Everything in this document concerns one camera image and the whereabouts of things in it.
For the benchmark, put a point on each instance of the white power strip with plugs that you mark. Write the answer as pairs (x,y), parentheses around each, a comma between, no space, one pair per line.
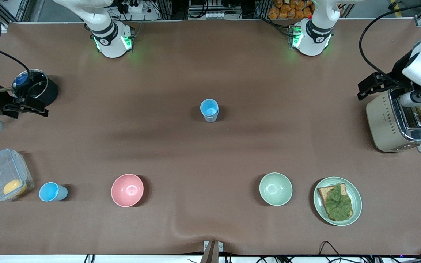
(135,7)

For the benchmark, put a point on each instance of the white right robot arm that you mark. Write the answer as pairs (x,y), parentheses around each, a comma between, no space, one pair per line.
(112,44)

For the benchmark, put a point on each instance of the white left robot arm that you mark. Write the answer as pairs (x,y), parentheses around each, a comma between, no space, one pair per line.
(314,40)

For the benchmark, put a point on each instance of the glass pot lid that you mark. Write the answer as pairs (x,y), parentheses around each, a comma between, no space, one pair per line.
(38,82)

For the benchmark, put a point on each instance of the pale green bowl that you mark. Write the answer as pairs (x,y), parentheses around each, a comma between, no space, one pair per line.
(275,189)

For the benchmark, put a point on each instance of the plain blue cup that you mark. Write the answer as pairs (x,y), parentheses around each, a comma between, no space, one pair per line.
(51,191)
(209,106)

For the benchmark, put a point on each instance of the pale green plate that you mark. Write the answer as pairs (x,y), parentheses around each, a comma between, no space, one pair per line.
(356,197)

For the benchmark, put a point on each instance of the pink bowl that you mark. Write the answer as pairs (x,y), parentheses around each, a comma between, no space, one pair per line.
(127,190)

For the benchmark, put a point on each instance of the green lettuce leaf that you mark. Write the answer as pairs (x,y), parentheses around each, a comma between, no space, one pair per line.
(338,204)

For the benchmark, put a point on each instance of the bread slice under lettuce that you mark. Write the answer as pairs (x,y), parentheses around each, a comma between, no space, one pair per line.
(323,191)

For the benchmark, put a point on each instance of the beige chrome toaster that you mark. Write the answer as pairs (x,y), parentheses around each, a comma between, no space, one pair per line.
(382,122)

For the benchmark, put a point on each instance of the brown table mat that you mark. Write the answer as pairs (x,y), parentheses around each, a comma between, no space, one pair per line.
(210,164)

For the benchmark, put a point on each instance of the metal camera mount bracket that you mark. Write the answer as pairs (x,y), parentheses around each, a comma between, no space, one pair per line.
(213,252)

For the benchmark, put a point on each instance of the orange snack pile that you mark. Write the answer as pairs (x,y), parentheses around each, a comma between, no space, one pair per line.
(287,11)

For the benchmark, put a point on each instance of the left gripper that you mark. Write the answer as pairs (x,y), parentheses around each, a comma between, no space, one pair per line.
(396,80)

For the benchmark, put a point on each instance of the yellow round food piece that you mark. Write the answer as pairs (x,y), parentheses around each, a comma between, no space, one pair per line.
(14,187)

